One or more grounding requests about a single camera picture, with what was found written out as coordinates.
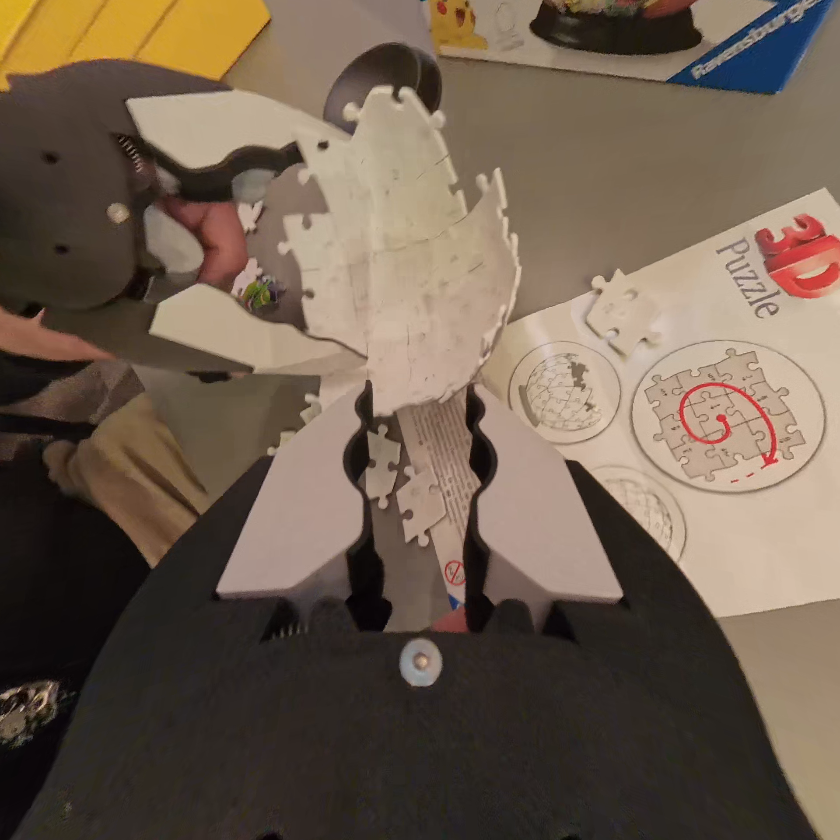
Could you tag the white puzzle piece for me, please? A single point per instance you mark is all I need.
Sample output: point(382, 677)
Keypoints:
point(281, 445)
point(420, 505)
point(382, 466)
point(620, 315)
point(312, 407)
point(249, 220)

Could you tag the person's left hand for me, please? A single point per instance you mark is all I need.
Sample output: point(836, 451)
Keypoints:
point(210, 236)

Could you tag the shiny metal buckle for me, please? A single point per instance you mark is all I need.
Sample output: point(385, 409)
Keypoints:
point(29, 712)

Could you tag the blue puzzle box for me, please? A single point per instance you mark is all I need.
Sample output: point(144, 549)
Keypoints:
point(722, 52)

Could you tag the yellow plastic tray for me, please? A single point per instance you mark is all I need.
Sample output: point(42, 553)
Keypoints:
point(131, 33)

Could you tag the white instruction leaflet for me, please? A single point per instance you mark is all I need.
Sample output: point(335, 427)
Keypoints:
point(722, 544)

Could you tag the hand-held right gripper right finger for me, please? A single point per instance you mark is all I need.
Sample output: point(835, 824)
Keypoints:
point(544, 525)

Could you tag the green colourful puzzle piece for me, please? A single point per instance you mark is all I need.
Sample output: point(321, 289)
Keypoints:
point(262, 292)

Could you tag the partly built puzzle ball shell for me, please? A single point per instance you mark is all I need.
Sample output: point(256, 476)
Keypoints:
point(407, 262)

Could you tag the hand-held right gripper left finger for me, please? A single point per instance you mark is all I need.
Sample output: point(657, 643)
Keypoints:
point(295, 525)

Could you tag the black puzzle ball stand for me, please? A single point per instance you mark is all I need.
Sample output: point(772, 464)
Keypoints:
point(374, 79)

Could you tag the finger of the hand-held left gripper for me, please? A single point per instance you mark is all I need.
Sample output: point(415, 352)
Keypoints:
point(229, 334)
point(216, 124)

